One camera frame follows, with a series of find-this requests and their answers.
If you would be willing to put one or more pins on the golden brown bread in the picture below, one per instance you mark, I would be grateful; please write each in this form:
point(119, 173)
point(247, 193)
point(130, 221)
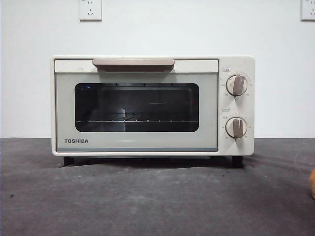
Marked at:
point(313, 184)

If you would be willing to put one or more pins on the cream temperature knob, beige grip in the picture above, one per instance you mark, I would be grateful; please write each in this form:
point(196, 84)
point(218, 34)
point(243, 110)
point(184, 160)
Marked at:
point(236, 85)

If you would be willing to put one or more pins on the white wall socket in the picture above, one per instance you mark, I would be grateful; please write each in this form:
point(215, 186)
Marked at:
point(90, 11)
point(308, 9)

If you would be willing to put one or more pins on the cream timer knob, beige grip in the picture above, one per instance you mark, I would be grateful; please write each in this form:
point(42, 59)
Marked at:
point(236, 127)

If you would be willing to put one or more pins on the cream white Toshiba toaster oven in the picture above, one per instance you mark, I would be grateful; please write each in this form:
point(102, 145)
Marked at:
point(236, 64)

